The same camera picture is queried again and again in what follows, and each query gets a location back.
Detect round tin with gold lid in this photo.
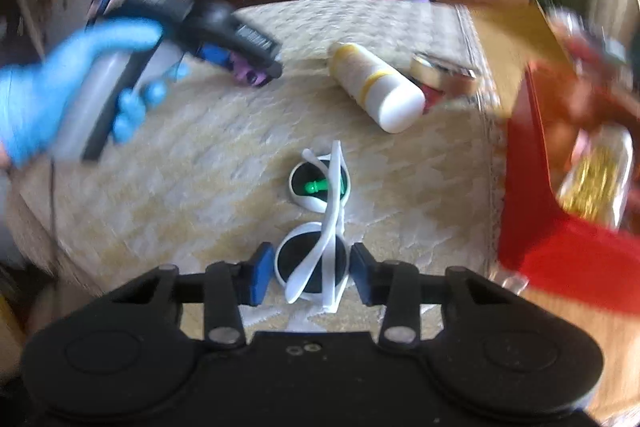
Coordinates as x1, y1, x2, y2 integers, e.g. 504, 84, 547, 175
410, 52, 481, 112

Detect person's left hand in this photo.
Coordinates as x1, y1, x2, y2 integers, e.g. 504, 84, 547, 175
0, 19, 191, 168

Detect cream quilted table cover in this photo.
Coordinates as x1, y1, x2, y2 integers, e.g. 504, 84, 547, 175
15, 0, 506, 323

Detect red tin box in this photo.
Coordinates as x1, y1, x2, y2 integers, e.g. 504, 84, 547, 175
497, 62, 640, 315

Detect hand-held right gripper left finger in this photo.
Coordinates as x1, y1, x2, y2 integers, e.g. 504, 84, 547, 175
112, 243, 275, 350

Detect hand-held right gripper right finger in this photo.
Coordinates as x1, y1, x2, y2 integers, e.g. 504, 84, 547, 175
350, 243, 516, 350

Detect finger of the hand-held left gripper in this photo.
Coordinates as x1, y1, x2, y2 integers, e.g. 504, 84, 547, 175
197, 2, 285, 80

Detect purple toy figure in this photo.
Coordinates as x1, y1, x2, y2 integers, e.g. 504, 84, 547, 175
200, 46, 276, 88

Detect white sunglasses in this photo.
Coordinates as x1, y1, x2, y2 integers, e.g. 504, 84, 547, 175
274, 140, 353, 314

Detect white bottle with yellow bands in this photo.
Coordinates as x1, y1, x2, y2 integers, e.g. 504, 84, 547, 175
327, 42, 426, 134

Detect yellow wood-grain mat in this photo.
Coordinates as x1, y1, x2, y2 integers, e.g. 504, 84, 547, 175
467, 0, 640, 423

